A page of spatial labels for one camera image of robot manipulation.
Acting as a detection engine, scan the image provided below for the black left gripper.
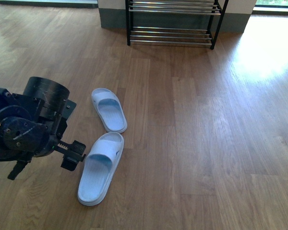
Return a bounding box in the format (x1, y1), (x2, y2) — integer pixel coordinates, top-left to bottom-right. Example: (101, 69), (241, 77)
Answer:
(0, 77), (85, 180)

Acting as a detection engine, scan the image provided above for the light blue slide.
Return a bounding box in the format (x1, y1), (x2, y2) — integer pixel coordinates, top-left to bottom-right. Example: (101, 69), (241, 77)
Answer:
(77, 132), (124, 206)
(91, 88), (127, 134)

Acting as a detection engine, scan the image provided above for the black metal shoe rack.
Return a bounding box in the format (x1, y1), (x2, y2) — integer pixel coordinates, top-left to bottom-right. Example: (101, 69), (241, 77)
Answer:
(125, 0), (228, 50)

